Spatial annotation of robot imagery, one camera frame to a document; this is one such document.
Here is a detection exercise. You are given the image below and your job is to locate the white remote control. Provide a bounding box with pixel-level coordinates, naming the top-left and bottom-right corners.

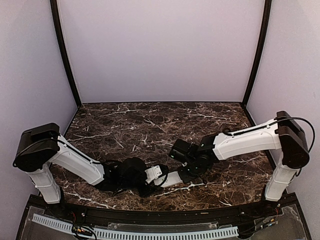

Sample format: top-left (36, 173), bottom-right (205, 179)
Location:
top-left (153, 171), bottom-right (183, 188)

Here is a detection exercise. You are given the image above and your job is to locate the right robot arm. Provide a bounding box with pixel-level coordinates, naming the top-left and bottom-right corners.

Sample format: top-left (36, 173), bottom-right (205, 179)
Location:
top-left (164, 111), bottom-right (314, 217)

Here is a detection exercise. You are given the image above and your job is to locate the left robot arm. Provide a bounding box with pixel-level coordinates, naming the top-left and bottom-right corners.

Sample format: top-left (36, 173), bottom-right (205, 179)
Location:
top-left (13, 123), bottom-right (164, 218)

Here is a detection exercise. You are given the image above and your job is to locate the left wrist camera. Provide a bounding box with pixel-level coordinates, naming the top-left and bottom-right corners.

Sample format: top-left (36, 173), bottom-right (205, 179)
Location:
top-left (144, 164), bottom-right (169, 186)

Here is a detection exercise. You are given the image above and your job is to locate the black front rail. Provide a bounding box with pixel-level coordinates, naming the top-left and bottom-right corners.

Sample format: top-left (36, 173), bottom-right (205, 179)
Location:
top-left (27, 193), bottom-right (298, 226)

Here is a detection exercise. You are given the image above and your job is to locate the white slotted cable duct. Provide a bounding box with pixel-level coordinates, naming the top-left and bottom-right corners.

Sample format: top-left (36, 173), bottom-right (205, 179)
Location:
top-left (32, 213), bottom-right (239, 240)

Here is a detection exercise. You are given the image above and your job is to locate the right black frame post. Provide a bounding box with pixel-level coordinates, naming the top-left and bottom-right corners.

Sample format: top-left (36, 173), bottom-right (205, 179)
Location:
top-left (241, 0), bottom-right (272, 106)

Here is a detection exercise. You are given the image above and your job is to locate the black frame post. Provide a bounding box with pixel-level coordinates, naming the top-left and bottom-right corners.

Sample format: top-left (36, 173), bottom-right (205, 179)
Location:
top-left (49, 0), bottom-right (82, 107)
top-left (241, 0), bottom-right (272, 106)

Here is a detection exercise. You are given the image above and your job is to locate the left black frame post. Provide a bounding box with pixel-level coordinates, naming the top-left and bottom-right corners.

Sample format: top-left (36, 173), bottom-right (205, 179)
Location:
top-left (49, 0), bottom-right (82, 107)

